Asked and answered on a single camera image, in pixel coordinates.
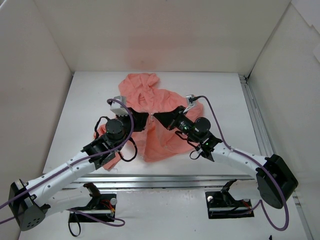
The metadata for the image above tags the salmon pink zip jacket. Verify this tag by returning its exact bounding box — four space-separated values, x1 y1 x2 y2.
104 73 201 170

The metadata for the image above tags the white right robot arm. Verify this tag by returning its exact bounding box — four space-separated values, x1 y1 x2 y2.
153 106 299 209

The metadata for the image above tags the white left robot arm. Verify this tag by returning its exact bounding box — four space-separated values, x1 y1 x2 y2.
7 108 149 232

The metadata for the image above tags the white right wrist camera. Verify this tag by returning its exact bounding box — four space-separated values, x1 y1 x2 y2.
183 94 197 114

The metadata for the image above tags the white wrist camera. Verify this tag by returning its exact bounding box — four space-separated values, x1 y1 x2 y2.
110 95 128 117
183 94 197 114

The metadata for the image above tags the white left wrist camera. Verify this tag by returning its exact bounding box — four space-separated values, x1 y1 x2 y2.
110 95 128 117

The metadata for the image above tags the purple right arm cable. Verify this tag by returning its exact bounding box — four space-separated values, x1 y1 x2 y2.
187 95 291 231

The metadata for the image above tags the aluminium front rail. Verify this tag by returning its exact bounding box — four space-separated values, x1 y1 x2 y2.
62 174 253 192

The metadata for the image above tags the aluminium rail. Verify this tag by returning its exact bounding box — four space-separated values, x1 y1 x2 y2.
62 174 253 192
238 74 315 240

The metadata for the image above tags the aluminium right side rail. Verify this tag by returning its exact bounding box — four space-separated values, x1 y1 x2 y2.
238 74 315 240

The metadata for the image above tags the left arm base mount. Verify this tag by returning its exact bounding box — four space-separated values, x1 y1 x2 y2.
68 183 117 238

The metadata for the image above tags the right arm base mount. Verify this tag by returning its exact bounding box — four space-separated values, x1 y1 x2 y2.
205 179 255 220

